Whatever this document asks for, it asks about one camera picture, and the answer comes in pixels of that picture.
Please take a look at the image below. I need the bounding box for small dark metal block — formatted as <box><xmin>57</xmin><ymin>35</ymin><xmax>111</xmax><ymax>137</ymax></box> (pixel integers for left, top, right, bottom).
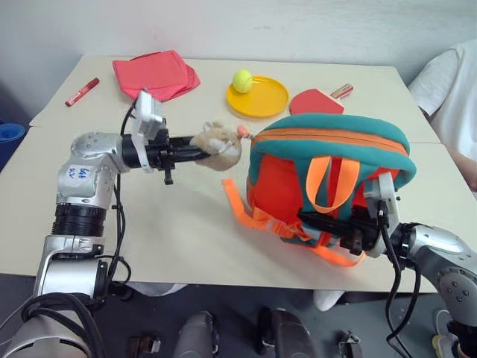
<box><xmin>336</xmin><ymin>329</ymin><xmax>365</xmax><ymax>358</ymax></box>

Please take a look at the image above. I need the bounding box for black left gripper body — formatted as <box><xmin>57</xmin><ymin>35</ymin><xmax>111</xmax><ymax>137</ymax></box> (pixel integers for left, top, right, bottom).
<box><xmin>143</xmin><ymin>128</ymin><xmax>179</xmax><ymax>186</ymax></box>

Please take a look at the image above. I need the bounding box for grey rounded shape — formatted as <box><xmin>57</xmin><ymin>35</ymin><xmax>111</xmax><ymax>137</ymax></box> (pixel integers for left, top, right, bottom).
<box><xmin>173</xmin><ymin>310</ymin><xmax>221</xmax><ymax>358</ymax></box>

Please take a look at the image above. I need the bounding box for yellow round plate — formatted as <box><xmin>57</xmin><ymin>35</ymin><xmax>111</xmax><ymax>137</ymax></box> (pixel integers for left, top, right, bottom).
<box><xmin>226</xmin><ymin>75</ymin><xmax>291</xmax><ymax>119</ymax></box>

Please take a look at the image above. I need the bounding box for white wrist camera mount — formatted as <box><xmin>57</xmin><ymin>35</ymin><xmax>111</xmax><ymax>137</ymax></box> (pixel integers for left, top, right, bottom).
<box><xmin>362</xmin><ymin>172</ymin><xmax>402</xmax><ymax>259</ymax></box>
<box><xmin>130</xmin><ymin>88</ymin><xmax>168</xmax><ymax>175</ymax></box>

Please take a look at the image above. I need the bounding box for white fabric under table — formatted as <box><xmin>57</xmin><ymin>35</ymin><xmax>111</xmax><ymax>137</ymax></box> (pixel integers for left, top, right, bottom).
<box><xmin>125</xmin><ymin>282</ymin><xmax>188</xmax><ymax>296</ymax></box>

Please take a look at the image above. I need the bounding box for red table tennis paddle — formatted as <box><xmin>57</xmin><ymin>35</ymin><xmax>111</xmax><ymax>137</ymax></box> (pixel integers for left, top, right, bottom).
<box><xmin>289</xmin><ymin>84</ymin><xmax>354</xmax><ymax>116</ymax></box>

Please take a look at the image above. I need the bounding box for yellow tennis ball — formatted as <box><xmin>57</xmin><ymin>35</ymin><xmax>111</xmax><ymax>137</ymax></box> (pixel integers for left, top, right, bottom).
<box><xmin>232</xmin><ymin>69</ymin><xmax>253</xmax><ymax>94</ymax></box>

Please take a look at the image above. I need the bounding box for beige plush hamster toy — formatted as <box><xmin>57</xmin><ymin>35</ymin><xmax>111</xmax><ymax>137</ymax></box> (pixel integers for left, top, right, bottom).
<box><xmin>189</xmin><ymin>119</ymin><xmax>255</xmax><ymax>173</ymax></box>

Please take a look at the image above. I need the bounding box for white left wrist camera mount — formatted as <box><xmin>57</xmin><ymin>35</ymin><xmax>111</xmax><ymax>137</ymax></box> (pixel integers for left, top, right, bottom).
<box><xmin>130</xmin><ymin>88</ymin><xmax>168</xmax><ymax>175</ymax></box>

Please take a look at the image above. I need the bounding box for dark rounded shape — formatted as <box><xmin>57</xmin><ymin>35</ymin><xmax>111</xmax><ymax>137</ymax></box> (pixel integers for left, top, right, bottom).
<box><xmin>256</xmin><ymin>306</ymin><xmax>322</xmax><ymax>358</ymax></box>

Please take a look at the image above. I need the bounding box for blue bin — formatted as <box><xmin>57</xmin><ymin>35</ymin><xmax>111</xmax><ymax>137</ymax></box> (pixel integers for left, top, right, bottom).
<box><xmin>0</xmin><ymin>121</ymin><xmax>26</xmax><ymax>173</ymax></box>

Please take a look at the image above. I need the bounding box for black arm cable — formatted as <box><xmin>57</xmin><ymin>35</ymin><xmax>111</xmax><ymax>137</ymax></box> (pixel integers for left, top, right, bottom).
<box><xmin>97</xmin><ymin>106</ymin><xmax>136</xmax><ymax>310</ymax></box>
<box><xmin>376</xmin><ymin>199</ymin><xmax>423</xmax><ymax>348</ymax></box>

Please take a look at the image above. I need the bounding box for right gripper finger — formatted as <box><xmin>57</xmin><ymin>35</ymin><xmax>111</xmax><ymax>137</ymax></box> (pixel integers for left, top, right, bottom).
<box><xmin>297</xmin><ymin>210</ymin><xmax>353</xmax><ymax>229</ymax></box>
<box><xmin>316</xmin><ymin>223</ymin><xmax>351</xmax><ymax>239</ymax></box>

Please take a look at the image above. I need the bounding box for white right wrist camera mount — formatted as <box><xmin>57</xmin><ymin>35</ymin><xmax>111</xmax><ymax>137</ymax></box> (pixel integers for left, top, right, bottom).
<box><xmin>362</xmin><ymin>172</ymin><xmax>402</xmax><ymax>259</ymax></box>

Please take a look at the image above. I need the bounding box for white and yellow shoe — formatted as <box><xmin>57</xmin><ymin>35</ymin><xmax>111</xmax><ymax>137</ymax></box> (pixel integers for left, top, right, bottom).
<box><xmin>431</xmin><ymin>308</ymin><xmax>465</xmax><ymax>358</ymax></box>

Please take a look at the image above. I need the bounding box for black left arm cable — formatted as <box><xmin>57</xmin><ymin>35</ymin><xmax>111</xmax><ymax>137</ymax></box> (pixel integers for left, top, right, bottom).
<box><xmin>97</xmin><ymin>106</ymin><xmax>136</xmax><ymax>310</ymax></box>

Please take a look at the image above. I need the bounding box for red folded cloth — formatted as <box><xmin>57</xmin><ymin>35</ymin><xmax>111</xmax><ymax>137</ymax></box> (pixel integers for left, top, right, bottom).
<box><xmin>112</xmin><ymin>49</ymin><xmax>189</xmax><ymax>101</ymax></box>
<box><xmin>163</xmin><ymin>63</ymin><xmax>201</xmax><ymax>101</ymax></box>

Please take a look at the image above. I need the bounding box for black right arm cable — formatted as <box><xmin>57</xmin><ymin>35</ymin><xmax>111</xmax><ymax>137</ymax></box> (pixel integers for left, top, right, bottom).
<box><xmin>376</xmin><ymin>199</ymin><xmax>423</xmax><ymax>348</ymax></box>

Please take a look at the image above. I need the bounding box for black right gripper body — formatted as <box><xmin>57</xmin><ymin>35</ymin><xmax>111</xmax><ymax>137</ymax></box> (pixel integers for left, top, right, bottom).
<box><xmin>339</xmin><ymin>205</ymin><xmax>379</xmax><ymax>257</ymax></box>

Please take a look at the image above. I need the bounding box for person in white shirt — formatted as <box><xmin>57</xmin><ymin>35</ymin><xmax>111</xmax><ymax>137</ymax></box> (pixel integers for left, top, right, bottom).
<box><xmin>407</xmin><ymin>38</ymin><xmax>477</xmax><ymax>193</ymax></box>

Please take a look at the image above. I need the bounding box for red marker pen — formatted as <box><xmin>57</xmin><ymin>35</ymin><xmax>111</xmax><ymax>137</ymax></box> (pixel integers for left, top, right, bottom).
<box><xmin>65</xmin><ymin>77</ymin><xmax>101</xmax><ymax>107</ymax></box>

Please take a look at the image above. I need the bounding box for orange and teal backpack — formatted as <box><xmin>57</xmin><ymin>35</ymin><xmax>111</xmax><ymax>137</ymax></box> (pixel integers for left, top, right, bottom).
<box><xmin>222</xmin><ymin>113</ymin><xmax>417</xmax><ymax>268</ymax></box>

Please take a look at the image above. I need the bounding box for small dark brown block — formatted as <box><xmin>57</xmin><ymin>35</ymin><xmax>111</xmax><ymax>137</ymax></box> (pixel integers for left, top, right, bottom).
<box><xmin>127</xmin><ymin>334</ymin><xmax>162</xmax><ymax>358</ymax></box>

